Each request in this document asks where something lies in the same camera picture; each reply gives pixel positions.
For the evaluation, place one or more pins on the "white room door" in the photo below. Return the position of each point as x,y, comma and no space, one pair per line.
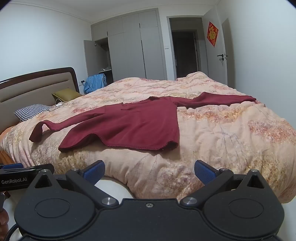
211,64

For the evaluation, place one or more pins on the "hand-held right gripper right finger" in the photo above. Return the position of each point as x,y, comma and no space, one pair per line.
204,172

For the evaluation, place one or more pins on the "beige padded wooden headboard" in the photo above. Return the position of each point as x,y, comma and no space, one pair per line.
34,90

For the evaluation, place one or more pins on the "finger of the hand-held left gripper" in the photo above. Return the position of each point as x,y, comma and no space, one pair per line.
44,168

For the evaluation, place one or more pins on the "red diamond door decoration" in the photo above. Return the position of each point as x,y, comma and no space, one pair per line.
212,34

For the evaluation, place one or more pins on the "grey door frame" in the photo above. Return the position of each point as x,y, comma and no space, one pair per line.
169,46

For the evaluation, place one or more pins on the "grey built-in wardrobe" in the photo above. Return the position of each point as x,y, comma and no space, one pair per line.
129,46

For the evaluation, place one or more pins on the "olive green pillow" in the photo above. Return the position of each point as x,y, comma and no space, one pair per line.
67,95

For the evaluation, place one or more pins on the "blue garment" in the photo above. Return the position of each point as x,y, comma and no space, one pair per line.
94,83

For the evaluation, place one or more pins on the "houndstooth pillow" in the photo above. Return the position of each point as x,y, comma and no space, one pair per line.
32,111

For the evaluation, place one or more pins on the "dark red long-sleeve shirt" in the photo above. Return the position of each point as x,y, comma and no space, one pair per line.
138,122

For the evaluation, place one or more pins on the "person's left hand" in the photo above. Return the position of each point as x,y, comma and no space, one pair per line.
3,221

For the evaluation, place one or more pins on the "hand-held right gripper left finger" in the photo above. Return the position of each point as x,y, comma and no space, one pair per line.
93,172

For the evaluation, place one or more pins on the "peach floral blanket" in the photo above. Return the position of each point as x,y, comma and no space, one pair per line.
231,139

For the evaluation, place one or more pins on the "open grey wardrobe door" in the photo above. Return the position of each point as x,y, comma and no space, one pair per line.
89,58

